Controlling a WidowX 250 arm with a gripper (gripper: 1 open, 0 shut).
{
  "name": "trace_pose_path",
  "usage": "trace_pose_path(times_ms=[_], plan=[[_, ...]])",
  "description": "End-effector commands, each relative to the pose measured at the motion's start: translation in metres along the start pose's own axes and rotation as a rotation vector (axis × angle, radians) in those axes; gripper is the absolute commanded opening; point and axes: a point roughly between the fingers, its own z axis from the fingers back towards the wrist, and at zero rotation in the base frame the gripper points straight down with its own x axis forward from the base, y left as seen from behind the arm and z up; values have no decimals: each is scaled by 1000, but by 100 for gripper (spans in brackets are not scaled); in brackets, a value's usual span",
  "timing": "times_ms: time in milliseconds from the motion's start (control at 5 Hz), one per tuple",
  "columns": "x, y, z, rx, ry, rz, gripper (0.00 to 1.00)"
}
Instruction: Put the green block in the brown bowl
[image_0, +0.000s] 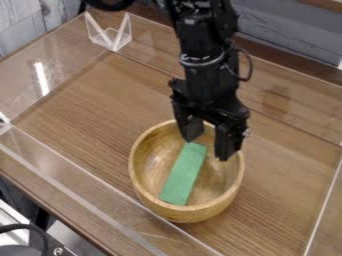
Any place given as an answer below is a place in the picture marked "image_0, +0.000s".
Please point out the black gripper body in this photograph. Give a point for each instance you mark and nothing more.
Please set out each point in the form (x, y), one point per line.
(206, 95)

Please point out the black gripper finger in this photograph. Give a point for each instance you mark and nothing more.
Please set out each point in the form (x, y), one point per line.
(230, 135)
(190, 122)

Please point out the green foam block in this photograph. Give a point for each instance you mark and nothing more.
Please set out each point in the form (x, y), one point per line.
(183, 175)

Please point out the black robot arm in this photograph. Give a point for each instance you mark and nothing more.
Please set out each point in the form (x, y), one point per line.
(205, 24)

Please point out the brown wooden bowl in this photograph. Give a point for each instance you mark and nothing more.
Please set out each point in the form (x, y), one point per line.
(153, 156)

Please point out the black metal bracket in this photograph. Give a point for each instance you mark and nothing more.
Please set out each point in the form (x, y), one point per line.
(57, 248)

